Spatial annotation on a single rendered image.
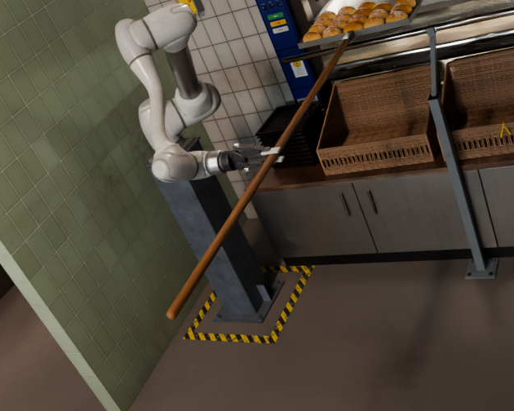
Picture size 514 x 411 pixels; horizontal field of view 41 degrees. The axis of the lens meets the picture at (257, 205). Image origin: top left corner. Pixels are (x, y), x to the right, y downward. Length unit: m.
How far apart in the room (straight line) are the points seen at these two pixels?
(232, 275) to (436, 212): 1.07
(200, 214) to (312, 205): 0.59
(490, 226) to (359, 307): 0.74
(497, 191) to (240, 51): 1.57
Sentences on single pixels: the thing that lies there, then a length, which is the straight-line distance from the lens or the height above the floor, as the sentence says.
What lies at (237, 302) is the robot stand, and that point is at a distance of 3.74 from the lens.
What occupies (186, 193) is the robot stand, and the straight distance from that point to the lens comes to 3.35.
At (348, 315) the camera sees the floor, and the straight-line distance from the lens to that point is 3.49.
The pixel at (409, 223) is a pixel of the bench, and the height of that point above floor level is 0.28.
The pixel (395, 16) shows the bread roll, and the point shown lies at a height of 1.22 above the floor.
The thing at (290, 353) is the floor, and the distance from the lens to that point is 3.44.
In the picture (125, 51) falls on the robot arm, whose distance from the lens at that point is 2.76.
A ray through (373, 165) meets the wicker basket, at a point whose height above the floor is 0.61.
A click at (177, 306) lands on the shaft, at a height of 1.20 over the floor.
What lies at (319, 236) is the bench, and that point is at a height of 0.24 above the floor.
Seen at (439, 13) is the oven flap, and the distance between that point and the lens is 3.50.
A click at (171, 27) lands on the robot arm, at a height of 1.63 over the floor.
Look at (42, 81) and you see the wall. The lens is 3.36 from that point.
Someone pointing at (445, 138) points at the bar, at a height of 0.76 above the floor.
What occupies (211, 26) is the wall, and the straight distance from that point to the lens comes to 3.90.
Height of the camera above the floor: 2.24
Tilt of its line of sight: 29 degrees down
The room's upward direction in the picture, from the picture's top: 25 degrees counter-clockwise
